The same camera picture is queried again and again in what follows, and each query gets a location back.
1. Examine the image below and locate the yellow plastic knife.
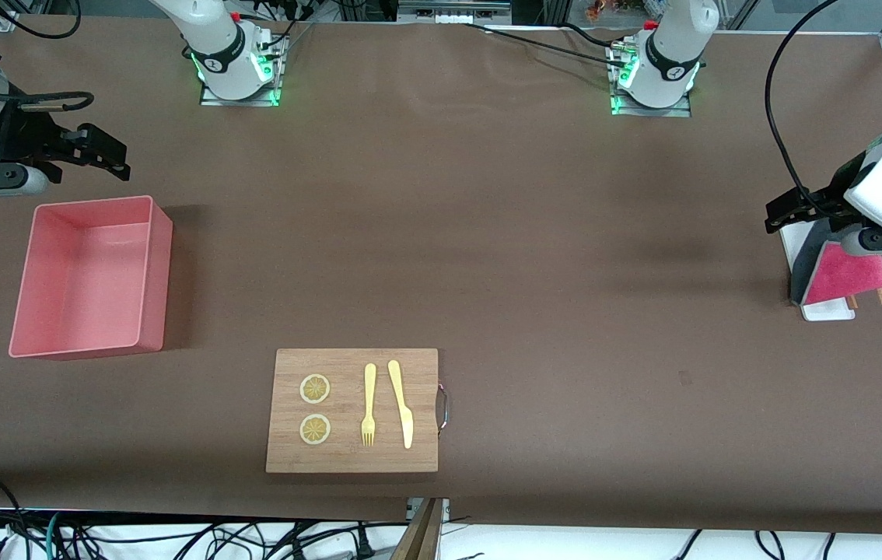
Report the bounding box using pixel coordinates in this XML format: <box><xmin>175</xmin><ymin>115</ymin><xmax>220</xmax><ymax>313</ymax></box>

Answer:
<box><xmin>387</xmin><ymin>359</ymin><xmax>415</xmax><ymax>450</ymax></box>

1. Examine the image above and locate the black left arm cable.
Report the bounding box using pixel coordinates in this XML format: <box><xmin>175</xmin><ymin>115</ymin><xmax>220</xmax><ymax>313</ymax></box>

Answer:
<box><xmin>765</xmin><ymin>0</ymin><xmax>840</xmax><ymax>199</ymax></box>

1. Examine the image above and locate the wooden cutting board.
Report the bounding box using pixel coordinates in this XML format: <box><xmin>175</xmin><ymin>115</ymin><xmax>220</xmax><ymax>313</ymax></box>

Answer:
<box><xmin>265</xmin><ymin>348</ymin><xmax>439</xmax><ymax>474</ymax></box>

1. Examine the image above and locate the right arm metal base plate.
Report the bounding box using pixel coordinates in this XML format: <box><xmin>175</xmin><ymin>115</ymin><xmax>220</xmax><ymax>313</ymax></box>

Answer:
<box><xmin>200</xmin><ymin>31</ymin><xmax>284</xmax><ymax>108</ymax></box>

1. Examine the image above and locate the black table cable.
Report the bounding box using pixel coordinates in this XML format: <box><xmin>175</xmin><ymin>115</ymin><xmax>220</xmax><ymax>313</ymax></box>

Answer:
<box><xmin>460</xmin><ymin>22</ymin><xmax>622</xmax><ymax>67</ymax></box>

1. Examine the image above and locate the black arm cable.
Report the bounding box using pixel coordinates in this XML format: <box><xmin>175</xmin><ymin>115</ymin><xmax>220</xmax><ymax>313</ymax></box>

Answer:
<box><xmin>0</xmin><ymin>0</ymin><xmax>94</xmax><ymax>114</ymax></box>
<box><xmin>765</xmin><ymin>0</ymin><xmax>840</xmax><ymax>199</ymax></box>

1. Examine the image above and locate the yellow plastic fork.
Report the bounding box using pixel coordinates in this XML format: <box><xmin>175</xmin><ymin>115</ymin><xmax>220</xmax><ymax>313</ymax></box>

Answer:
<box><xmin>361</xmin><ymin>363</ymin><xmax>377</xmax><ymax>447</ymax></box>

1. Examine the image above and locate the wooden beam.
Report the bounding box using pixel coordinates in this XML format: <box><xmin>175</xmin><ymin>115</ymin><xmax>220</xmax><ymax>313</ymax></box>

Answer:
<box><xmin>393</xmin><ymin>498</ymin><xmax>444</xmax><ymax>560</ymax></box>

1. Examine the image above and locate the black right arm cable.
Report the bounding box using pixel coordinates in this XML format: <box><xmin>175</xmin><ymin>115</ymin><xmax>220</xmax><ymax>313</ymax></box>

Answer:
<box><xmin>0</xmin><ymin>0</ymin><xmax>94</xmax><ymax>114</ymax></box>

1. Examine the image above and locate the grey metal box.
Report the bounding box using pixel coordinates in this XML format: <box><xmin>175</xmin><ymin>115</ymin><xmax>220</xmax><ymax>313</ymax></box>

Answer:
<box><xmin>398</xmin><ymin>0</ymin><xmax>513</xmax><ymax>25</ymax></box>

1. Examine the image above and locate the pink plastic bin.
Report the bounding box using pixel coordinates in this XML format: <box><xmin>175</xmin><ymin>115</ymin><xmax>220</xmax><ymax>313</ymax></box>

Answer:
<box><xmin>9</xmin><ymin>195</ymin><xmax>174</xmax><ymax>360</ymax></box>

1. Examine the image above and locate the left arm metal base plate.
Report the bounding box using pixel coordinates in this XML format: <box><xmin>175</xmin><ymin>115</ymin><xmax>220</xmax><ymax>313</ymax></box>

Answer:
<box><xmin>610</xmin><ymin>43</ymin><xmax>693</xmax><ymax>118</ymax></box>

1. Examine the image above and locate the pink and grey cloth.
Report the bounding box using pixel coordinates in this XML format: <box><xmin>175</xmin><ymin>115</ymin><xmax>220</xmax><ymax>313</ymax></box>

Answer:
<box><xmin>789</xmin><ymin>218</ymin><xmax>882</xmax><ymax>307</ymax></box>

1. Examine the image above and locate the white rectangular tray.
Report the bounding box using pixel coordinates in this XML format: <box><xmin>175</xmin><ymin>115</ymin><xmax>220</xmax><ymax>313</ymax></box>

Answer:
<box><xmin>778</xmin><ymin>224</ymin><xmax>856</xmax><ymax>322</ymax></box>

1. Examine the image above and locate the yellow lemon slice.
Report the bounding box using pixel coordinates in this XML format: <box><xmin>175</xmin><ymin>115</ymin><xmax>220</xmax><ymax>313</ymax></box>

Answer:
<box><xmin>299</xmin><ymin>415</ymin><xmax>331</xmax><ymax>446</ymax></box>
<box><xmin>299</xmin><ymin>374</ymin><xmax>331</xmax><ymax>405</ymax></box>

